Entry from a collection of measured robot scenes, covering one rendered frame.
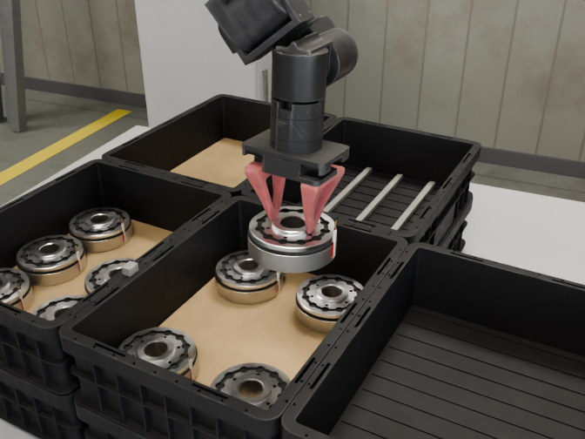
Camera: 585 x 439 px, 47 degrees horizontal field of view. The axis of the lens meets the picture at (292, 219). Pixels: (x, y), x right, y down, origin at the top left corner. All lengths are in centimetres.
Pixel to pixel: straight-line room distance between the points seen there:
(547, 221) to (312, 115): 96
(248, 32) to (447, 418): 50
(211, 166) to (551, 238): 73
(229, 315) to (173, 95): 236
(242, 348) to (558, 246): 79
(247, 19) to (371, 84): 288
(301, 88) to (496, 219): 93
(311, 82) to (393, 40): 279
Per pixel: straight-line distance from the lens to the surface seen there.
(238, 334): 95
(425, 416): 85
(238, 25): 70
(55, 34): 452
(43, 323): 86
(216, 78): 312
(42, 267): 109
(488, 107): 346
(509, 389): 91
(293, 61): 67
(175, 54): 319
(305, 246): 73
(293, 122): 69
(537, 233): 151
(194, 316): 99
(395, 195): 131
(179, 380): 74
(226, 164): 143
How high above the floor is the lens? 143
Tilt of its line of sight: 30 degrees down
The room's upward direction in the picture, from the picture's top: straight up
